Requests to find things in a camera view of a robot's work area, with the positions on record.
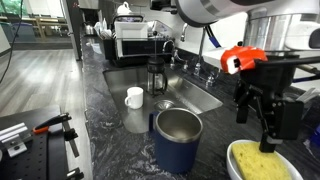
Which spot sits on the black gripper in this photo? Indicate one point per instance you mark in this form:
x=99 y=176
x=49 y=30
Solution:
x=266 y=76

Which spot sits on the yellow kitchen sponge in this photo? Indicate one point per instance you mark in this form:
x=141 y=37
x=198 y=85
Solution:
x=256 y=165

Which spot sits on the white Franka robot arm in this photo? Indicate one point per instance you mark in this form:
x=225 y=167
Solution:
x=213 y=10

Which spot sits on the white ceramic bowl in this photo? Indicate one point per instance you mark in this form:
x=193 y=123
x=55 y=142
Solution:
x=231 y=166

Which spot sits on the clear plastic utensil cup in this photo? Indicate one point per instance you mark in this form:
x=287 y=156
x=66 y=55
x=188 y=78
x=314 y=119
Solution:
x=308 y=96

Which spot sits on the blue dish soap bottle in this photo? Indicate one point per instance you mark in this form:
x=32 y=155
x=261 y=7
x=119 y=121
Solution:
x=315 y=135

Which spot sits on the chrome gooseneck faucet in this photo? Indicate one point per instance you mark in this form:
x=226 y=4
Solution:
x=200 y=50

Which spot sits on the navy blue steel mug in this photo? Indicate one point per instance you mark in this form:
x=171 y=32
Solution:
x=176 y=150

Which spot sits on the glass French press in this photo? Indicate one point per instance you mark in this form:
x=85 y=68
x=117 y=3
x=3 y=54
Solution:
x=156 y=76

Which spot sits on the plain white mug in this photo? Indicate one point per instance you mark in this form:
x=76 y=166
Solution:
x=135 y=98

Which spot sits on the black dish rack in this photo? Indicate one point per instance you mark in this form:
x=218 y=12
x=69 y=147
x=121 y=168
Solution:
x=133 y=55

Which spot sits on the stainless steel sink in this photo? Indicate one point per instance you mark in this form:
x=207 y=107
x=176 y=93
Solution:
x=123 y=80

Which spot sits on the white rectangular plates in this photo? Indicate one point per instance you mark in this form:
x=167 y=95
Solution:
x=130 y=30

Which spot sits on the white teapot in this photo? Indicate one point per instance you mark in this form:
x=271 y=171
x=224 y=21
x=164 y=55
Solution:
x=124 y=9

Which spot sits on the black toggle clamp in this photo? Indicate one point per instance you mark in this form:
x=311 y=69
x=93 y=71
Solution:
x=70 y=135

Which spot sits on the steel kettle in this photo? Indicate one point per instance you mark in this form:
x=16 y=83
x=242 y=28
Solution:
x=89 y=29

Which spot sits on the black breadboard table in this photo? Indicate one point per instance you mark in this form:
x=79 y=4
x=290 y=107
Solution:
x=33 y=160

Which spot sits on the wrist camera with orange mount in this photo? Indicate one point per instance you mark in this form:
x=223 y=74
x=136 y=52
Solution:
x=243 y=58

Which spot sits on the aluminium bracket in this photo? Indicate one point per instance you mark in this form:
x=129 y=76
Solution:
x=13 y=138

